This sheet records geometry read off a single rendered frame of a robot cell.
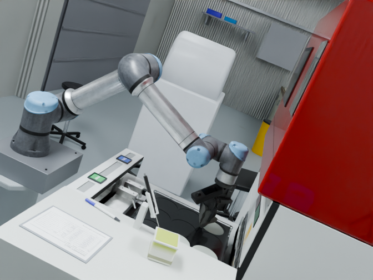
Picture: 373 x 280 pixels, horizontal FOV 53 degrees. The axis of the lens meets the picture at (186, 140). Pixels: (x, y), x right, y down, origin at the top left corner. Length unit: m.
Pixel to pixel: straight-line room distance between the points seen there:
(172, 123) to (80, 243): 0.49
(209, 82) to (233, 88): 6.20
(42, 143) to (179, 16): 8.44
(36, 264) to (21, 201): 0.68
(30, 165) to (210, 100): 2.14
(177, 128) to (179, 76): 2.18
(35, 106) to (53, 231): 0.58
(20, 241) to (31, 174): 0.52
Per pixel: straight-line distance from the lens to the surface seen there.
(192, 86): 3.42
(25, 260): 1.05
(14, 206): 1.70
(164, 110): 1.29
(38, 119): 1.54
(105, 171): 1.53
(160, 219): 1.46
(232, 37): 9.58
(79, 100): 1.59
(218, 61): 3.44
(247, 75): 9.56
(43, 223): 1.13
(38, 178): 1.53
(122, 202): 1.52
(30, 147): 1.58
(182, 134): 1.27
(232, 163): 1.38
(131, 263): 1.09
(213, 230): 1.54
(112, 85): 1.51
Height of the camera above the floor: 1.61
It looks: 17 degrees down
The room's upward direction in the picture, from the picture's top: 22 degrees clockwise
